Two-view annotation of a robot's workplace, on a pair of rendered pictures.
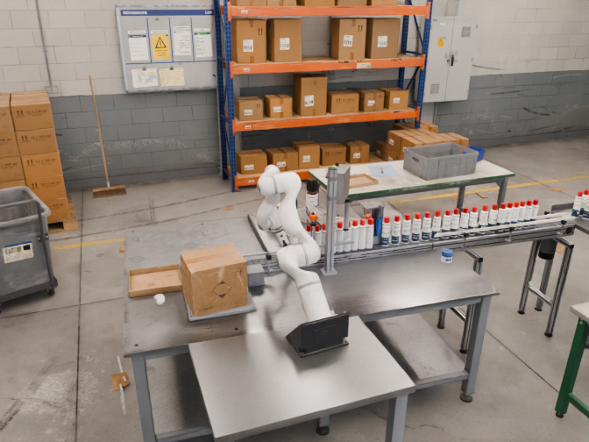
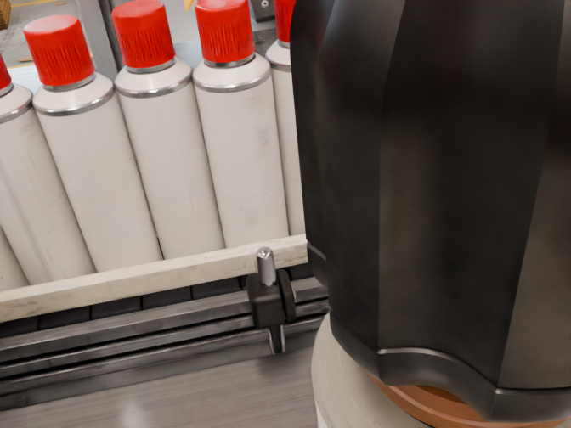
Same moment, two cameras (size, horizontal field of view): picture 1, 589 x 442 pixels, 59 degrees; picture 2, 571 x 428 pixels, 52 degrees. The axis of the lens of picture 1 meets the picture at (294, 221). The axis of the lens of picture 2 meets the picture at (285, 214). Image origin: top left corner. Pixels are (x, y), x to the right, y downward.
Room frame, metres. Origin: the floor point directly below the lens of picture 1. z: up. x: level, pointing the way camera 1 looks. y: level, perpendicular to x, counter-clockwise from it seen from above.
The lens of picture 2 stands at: (3.34, -0.01, 1.19)
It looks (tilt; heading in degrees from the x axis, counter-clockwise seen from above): 37 degrees down; 190
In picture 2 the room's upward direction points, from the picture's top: 6 degrees counter-clockwise
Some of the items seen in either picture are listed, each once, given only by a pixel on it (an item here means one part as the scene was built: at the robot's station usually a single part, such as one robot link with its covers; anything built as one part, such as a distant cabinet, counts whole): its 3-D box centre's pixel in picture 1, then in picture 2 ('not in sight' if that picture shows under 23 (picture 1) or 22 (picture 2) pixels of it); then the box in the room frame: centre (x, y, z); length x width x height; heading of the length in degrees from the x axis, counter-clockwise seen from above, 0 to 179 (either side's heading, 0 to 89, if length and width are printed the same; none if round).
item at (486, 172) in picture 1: (407, 209); not in sight; (4.94, -1.15, 0.40); 1.90 x 0.75 x 0.80; 110
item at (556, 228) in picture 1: (493, 280); not in sight; (3.39, -1.48, 0.47); 1.17 x 0.38 x 0.94; 107
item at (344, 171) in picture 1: (338, 183); not in sight; (2.94, -0.26, 1.38); 0.17 x 0.10 x 0.19; 162
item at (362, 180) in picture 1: (356, 181); not in sight; (4.60, -0.57, 0.82); 0.34 x 0.24 x 0.03; 116
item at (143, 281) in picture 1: (155, 280); not in sight; (2.71, 0.82, 0.85); 0.30 x 0.26 x 0.04; 107
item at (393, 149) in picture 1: (418, 153); not in sight; (7.22, -1.76, 0.32); 1.20 x 0.83 x 0.64; 19
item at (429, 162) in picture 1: (439, 160); not in sight; (4.95, -1.42, 0.91); 0.60 x 0.40 x 0.22; 113
